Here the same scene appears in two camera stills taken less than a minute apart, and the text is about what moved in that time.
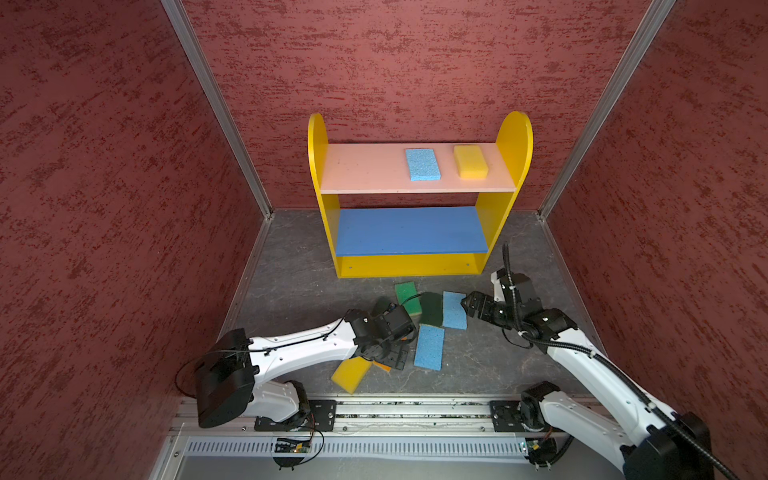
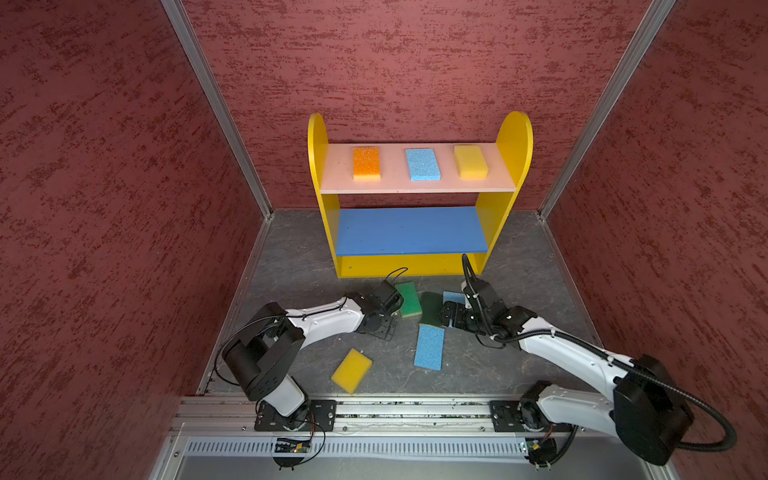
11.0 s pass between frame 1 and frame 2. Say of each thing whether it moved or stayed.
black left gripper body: moved
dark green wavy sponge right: stayed
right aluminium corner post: stayed
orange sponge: moved
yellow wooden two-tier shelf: stayed
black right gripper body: moved
